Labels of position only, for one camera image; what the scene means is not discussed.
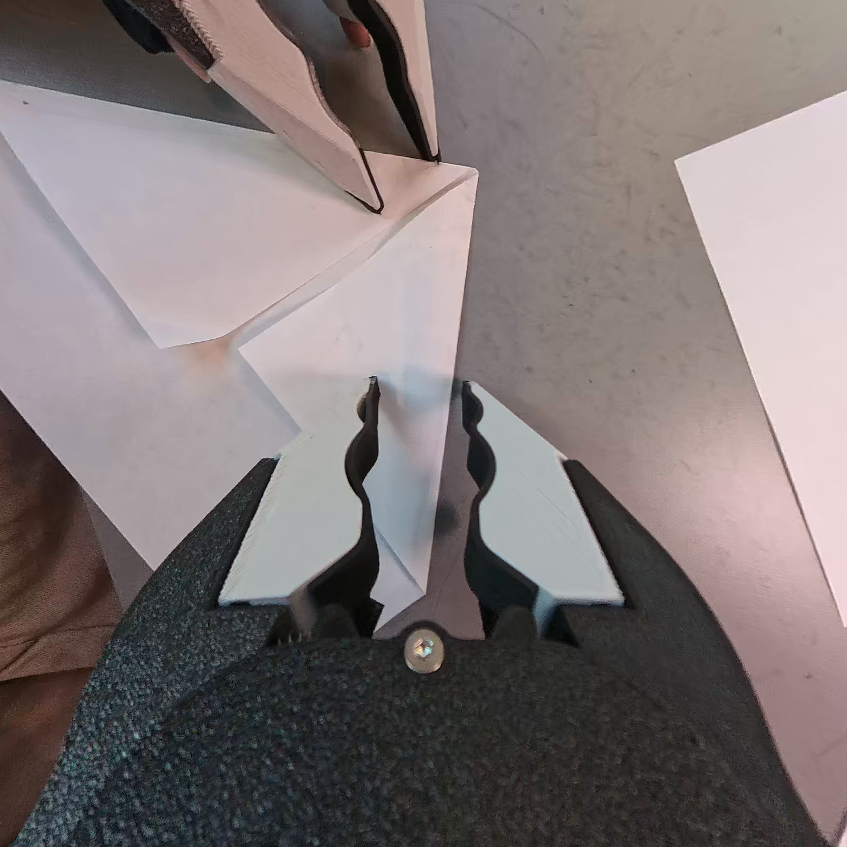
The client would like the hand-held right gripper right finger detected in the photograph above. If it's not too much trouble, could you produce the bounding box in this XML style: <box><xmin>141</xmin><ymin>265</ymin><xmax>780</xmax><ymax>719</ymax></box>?
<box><xmin>460</xmin><ymin>380</ymin><xmax>627</xmax><ymax>641</ymax></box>

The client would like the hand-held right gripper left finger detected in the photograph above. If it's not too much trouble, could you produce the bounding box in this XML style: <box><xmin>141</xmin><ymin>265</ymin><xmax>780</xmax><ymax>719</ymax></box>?
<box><xmin>217</xmin><ymin>376</ymin><xmax>383</xmax><ymax>641</ymax></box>

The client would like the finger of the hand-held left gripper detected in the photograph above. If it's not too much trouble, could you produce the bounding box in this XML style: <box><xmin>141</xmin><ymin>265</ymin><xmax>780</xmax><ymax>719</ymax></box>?
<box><xmin>346</xmin><ymin>0</ymin><xmax>442</xmax><ymax>164</ymax></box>
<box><xmin>188</xmin><ymin>0</ymin><xmax>386</xmax><ymax>214</ymax></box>

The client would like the white paper sheet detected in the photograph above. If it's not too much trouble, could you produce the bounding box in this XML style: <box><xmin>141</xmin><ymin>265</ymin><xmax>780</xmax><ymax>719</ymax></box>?
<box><xmin>0</xmin><ymin>79</ymin><xmax>479</xmax><ymax>633</ymax></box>
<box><xmin>675</xmin><ymin>89</ymin><xmax>847</xmax><ymax>626</ymax></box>

